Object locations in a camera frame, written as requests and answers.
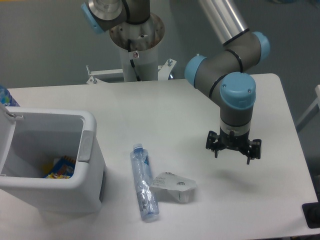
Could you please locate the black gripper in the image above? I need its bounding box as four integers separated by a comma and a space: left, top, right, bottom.
205, 128, 262, 165

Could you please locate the crushed clear plastic bottle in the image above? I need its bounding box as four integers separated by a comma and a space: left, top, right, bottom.
130, 143, 160, 222

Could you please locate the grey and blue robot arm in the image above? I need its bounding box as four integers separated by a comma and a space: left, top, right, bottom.
81, 0, 270, 160

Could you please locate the white plastic trash can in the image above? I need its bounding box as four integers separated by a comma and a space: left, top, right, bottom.
0, 106, 107, 213

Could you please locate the black clamp at table edge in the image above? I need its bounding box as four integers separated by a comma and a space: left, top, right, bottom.
302, 202, 320, 229

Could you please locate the blue and yellow snack packet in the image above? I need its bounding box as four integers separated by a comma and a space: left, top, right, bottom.
43, 155, 76, 179

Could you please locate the blue patterned bottle at edge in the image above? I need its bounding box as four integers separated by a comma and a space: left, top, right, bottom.
0, 85, 20, 107

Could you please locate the white frame at right edge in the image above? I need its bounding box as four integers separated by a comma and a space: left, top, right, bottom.
295, 84, 320, 133

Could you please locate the white right frame bracket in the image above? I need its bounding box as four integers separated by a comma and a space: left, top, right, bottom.
158, 58, 177, 81

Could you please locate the white frame bracket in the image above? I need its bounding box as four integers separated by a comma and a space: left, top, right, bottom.
158, 58, 177, 81
86, 65, 124, 85

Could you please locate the white left frame bracket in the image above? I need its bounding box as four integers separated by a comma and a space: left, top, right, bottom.
86, 65, 124, 85

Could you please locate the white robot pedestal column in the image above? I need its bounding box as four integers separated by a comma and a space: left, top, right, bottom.
109, 13, 165, 82

